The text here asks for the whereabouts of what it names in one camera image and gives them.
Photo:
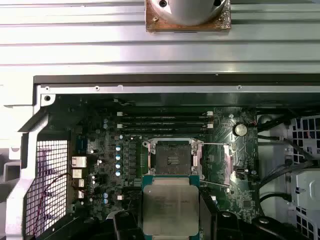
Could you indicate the black PC case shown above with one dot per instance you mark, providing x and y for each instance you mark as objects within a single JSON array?
[{"x": 150, "y": 80}]

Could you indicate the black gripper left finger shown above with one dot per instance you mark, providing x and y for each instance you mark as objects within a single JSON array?
[{"x": 130, "y": 225}]

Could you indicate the blue-topped capacitor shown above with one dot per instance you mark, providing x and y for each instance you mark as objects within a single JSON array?
[
  {"x": 118, "y": 173},
  {"x": 118, "y": 147},
  {"x": 118, "y": 157},
  {"x": 105, "y": 125},
  {"x": 105, "y": 120},
  {"x": 118, "y": 165}
]

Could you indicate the green motherboard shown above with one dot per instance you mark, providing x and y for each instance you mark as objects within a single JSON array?
[{"x": 225, "y": 195}]

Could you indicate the silver coin battery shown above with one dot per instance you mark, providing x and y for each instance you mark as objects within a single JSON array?
[{"x": 240, "y": 129}]

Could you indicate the CPU socket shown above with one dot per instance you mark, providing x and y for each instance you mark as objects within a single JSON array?
[{"x": 172, "y": 155}]

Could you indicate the RAM slot with white clips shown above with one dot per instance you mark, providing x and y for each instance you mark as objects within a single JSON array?
[
  {"x": 162, "y": 126},
  {"x": 162, "y": 114}
]

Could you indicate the silver CPU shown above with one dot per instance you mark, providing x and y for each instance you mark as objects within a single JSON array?
[{"x": 171, "y": 207}]

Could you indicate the metal drive cage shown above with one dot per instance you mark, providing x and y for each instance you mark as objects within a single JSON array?
[{"x": 307, "y": 185}]

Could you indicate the metal socket cover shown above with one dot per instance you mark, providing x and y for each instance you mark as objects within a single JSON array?
[{"x": 228, "y": 165}]

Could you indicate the brown square base plate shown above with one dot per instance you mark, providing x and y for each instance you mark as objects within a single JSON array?
[{"x": 152, "y": 26}]

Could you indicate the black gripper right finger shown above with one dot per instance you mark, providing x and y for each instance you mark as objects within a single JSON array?
[{"x": 212, "y": 225}]

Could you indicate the silver rear port block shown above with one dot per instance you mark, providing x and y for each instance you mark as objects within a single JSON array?
[
  {"x": 78, "y": 161},
  {"x": 78, "y": 182},
  {"x": 81, "y": 194},
  {"x": 77, "y": 172}
]

